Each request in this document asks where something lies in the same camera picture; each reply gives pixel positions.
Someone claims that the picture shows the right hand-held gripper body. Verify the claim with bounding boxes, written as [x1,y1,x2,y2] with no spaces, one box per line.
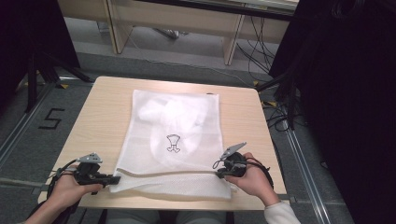
[219,142,248,178]

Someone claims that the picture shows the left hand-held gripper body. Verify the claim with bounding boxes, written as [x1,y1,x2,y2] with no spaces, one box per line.
[74,152,108,195]

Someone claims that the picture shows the white mesh laundry bag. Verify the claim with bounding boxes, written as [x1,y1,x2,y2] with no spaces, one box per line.
[109,89,233,200]

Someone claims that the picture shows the person's right hand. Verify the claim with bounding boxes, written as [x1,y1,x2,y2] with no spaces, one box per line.
[224,152,279,206]

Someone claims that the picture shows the person's left hand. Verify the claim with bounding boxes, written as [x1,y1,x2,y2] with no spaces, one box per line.
[49,174,103,209]

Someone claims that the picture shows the person's grey pants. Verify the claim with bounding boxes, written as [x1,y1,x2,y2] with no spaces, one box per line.
[106,209,228,224]

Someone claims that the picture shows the white garment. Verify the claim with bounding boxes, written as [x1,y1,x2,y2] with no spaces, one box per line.
[138,94,207,162]

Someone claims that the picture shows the black metal stand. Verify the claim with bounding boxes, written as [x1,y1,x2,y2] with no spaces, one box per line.
[256,69,302,131]
[25,50,94,114]

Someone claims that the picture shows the black curtain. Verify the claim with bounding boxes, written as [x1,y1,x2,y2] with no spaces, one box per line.
[0,0,80,108]
[269,0,396,224]

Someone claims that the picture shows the light wooden desk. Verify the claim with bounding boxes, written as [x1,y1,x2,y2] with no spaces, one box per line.
[57,0,300,66]

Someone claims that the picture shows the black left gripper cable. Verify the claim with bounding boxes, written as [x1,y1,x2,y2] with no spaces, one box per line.
[46,159,78,189]

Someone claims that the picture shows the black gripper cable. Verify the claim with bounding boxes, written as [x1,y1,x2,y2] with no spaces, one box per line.
[212,157,275,189]
[46,159,78,189]

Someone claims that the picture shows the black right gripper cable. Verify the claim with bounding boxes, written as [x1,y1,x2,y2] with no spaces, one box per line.
[212,157,275,189]

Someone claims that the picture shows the black floor cables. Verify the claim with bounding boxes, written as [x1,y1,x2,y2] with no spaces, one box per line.
[262,98,310,133]

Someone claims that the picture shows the metal floor rail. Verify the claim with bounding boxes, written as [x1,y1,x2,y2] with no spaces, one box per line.
[284,128,332,224]
[0,83,54,167]

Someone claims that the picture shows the white floor cable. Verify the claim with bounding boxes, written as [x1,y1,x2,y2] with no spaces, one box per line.
[124,27,258,89]

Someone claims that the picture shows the black cables under desk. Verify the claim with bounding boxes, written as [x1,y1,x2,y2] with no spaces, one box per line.
[235,15,276,76]

